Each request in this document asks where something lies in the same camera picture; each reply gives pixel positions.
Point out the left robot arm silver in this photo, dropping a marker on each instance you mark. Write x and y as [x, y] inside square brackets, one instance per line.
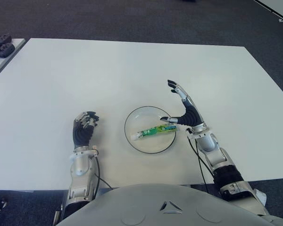
[81, 169]

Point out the green toothpaste tube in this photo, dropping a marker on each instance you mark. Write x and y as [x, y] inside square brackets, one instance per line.
[155, 131]

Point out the white plate with black rim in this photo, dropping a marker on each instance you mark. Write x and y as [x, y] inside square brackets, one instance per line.
[143, 117]

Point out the white paper strip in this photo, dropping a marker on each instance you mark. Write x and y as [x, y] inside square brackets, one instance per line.
[261, 196]

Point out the grey side table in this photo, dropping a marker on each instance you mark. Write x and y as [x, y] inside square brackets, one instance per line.
[8, 60]

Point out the white neighbouring table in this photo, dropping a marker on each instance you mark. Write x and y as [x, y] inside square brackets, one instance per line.
[280, 8]

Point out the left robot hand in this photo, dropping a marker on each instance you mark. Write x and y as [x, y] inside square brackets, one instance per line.
[81, 134]

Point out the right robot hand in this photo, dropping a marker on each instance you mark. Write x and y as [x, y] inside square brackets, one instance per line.
[192, 117]

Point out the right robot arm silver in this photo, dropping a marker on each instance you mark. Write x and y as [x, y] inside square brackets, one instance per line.
[226, 171]

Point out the grey robot torso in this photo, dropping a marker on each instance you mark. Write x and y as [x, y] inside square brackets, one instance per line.
[155, 209]

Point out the black game controller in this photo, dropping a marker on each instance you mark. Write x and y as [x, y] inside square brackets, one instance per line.
[1, 38]
[3, 50]

